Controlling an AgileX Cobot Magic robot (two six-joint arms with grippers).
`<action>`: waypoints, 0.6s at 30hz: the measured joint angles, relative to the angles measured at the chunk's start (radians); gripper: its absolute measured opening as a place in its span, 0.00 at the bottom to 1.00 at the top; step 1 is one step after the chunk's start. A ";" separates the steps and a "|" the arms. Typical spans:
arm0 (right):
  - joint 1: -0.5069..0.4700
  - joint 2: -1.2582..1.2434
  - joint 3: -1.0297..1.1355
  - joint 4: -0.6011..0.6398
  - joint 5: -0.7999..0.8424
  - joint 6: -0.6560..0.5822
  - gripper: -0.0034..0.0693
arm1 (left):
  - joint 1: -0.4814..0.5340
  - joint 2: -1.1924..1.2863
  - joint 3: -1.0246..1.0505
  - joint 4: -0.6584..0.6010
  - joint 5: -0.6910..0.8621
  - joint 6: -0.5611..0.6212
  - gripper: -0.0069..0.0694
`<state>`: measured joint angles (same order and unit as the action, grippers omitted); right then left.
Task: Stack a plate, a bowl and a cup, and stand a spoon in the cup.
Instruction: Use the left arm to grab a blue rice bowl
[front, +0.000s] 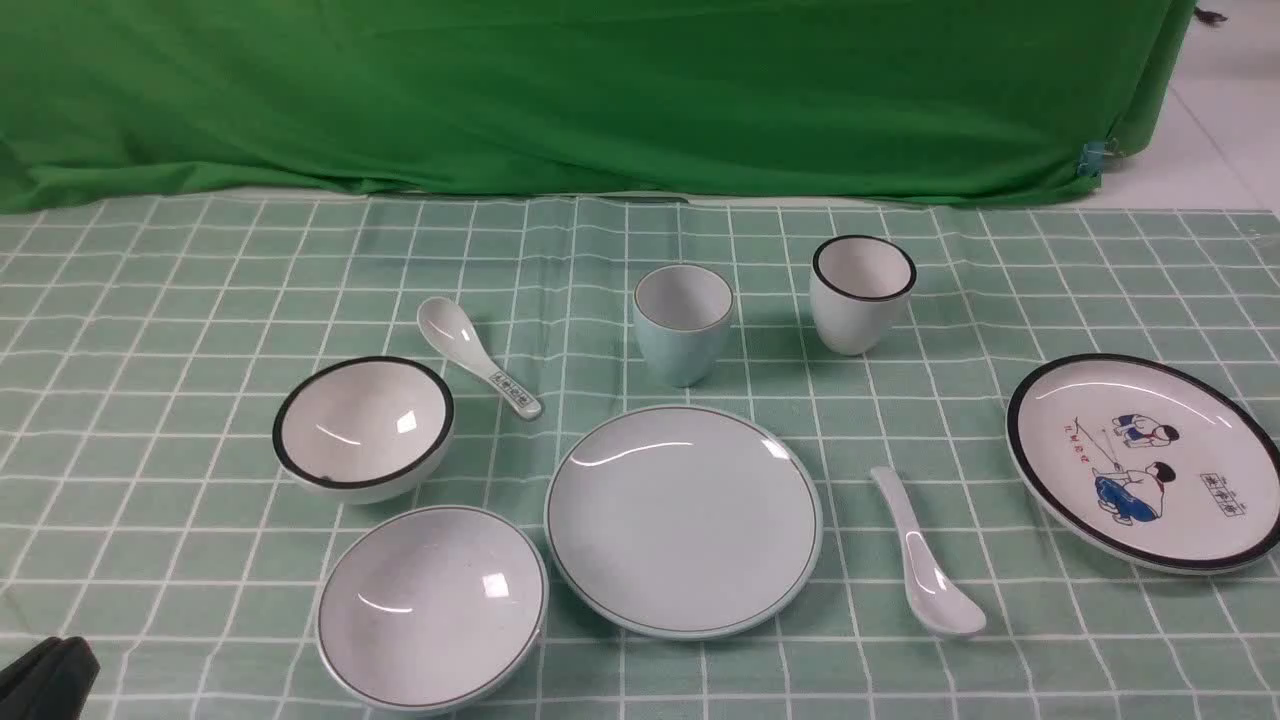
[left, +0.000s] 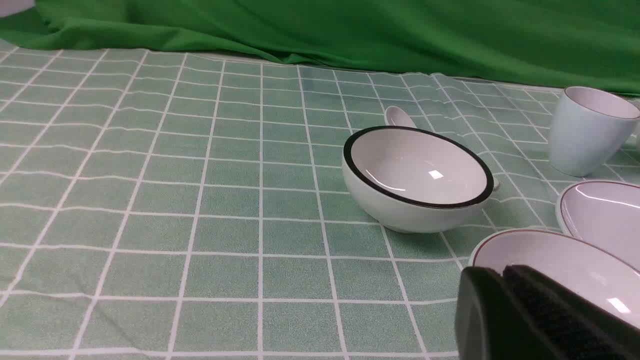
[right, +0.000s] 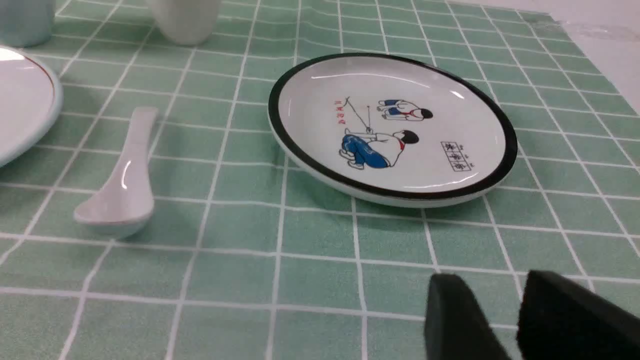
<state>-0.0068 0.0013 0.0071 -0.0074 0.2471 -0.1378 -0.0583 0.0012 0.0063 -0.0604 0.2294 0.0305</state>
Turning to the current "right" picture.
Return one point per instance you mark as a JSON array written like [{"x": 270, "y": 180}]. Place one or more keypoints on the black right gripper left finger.
[{"x": 455, "y": 326}]

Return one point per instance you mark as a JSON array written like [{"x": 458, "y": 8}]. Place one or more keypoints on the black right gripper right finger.
[{"x": 561, "y": 320}]

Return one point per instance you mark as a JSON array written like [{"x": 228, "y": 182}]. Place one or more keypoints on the plain white ceramic spoon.
[{"x": 125, "y": 202}]

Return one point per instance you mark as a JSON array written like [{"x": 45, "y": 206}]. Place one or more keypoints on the pale green ceramic cup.
[{"x": 26, "y": 23}]

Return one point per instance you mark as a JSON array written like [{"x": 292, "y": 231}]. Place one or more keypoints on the black-rimmed cartoon plate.
[{"x": 391, "y": 130}]

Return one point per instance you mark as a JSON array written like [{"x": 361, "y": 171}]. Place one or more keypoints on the green checkered tablecloth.
[{"x": 245, "y": 256}]

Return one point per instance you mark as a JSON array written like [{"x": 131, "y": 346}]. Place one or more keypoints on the white black-rimmed cup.
[{"x": 185, "y": 22}]

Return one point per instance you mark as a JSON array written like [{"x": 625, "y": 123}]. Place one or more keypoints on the large pale blue plate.
[{"x": 31, "y": 99}]

